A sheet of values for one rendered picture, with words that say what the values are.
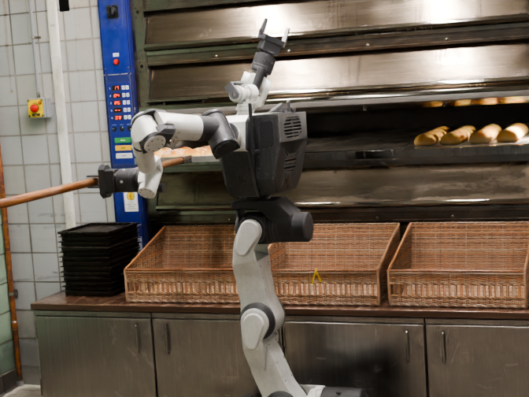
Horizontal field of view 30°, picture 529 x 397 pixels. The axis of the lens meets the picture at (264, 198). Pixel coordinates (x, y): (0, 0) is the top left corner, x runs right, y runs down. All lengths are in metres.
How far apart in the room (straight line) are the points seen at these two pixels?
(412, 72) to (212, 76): 0.96
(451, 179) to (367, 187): 0.38
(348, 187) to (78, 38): 1.54
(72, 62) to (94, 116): 0.29
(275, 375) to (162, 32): 1.84
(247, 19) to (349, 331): 1.54
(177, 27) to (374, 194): 1.23
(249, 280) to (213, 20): 1.47
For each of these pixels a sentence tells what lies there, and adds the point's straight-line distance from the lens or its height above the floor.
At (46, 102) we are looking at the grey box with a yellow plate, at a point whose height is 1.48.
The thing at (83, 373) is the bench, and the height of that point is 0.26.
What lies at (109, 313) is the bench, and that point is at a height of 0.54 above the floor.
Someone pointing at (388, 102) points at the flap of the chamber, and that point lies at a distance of 4.31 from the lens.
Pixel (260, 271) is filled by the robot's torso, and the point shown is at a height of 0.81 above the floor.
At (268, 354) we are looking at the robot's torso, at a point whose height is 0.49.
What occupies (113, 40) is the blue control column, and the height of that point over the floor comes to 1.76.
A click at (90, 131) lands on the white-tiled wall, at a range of 5.01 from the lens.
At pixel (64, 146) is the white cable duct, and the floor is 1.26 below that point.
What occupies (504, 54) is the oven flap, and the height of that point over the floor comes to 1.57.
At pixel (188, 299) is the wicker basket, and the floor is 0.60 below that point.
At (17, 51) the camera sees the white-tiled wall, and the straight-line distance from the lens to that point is 5.21.
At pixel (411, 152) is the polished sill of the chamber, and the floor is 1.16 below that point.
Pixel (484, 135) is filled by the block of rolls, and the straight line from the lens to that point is 4.57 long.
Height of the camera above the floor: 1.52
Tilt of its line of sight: 7 degrees down
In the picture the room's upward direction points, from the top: 4 degrees counter-clockwise
